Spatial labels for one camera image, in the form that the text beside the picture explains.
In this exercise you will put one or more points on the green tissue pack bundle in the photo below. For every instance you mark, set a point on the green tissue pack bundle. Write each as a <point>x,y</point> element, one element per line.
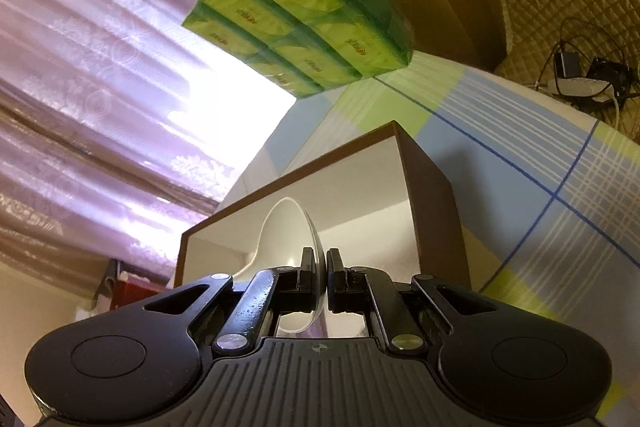
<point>307,46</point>

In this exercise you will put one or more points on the plaid tablecloth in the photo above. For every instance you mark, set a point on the plaid tablecloth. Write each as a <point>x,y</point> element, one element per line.
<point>548,197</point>

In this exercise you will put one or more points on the purple curtain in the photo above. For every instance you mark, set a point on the purple curtain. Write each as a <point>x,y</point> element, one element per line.
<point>119,130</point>

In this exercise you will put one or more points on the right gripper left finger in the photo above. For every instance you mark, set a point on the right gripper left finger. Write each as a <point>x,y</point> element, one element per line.
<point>271,293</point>

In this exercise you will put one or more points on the red gift box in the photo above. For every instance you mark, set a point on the red gift box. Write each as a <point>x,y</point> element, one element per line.
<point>123,284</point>

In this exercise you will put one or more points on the brown cardboard box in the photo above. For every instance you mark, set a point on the brown cardboard box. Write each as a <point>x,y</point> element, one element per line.
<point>379,199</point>

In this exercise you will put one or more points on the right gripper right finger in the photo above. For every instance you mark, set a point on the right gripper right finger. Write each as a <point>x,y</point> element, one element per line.
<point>372,294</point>

